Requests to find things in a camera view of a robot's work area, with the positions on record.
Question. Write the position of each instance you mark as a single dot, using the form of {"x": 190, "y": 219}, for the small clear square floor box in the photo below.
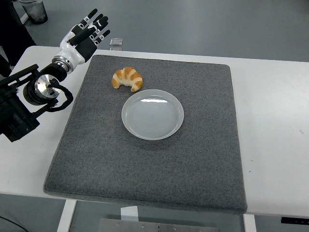
{"x": 116, "y": 41}

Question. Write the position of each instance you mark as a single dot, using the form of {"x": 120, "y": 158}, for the golden croissant bread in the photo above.
{"x": 125, "y": 76}

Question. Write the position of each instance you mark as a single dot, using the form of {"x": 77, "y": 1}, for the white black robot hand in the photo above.
{"x": 72, "y": 54}

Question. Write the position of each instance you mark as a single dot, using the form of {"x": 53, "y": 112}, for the grey metal plate with screws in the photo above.
{"x": 144, "y": 226}

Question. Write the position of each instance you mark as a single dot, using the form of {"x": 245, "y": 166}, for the pale grey round plate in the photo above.
{"x": 152, "y": 116}

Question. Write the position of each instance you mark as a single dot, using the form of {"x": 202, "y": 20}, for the person's leg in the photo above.
{"x": 12, "y": 29}

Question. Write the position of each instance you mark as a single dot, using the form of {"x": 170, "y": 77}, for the grey waste bin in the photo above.
{"x": 36, "y": 12}

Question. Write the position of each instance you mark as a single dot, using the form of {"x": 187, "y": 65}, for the white table leg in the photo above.
{"x": 66, "y": 216}
{"x": 249, "y": 223}

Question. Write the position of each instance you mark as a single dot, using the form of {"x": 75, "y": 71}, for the grey square felt mat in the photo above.
{"x": 144, "y": 169}

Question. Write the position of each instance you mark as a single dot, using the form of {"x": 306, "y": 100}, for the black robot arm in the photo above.
{"x": 14, "y": 118}

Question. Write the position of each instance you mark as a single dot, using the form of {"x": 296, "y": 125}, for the black table control panel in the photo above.
{"x": 294, "y": 220}

